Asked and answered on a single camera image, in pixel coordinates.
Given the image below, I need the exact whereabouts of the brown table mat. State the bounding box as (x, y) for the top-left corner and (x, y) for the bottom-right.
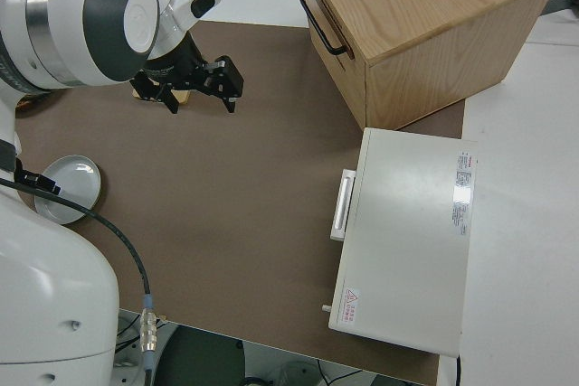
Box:
(13, 19), (467, 386)

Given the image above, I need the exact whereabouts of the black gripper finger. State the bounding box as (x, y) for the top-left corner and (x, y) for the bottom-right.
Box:
(13, 157), (62, 195)

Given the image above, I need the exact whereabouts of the gray ceramic plate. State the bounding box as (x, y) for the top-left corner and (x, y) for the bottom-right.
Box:
(33, 154), (103, 226)

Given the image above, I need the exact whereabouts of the thick black cable metal connector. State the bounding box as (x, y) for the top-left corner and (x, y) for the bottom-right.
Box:
(0, 177), (160, 386)

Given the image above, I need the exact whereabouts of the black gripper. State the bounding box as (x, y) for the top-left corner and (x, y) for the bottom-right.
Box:
(129, 32), (246, 115)

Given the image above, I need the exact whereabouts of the wooden drawer box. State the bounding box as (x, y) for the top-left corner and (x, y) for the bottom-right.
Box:
(293, 0), (561, 132)

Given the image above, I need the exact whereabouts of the black drawer handle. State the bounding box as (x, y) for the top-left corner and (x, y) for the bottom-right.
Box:
(298, 0), (349, 56)

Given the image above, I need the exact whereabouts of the white toaster oven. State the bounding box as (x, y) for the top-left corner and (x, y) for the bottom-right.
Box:
(320, 127), (479, 358)

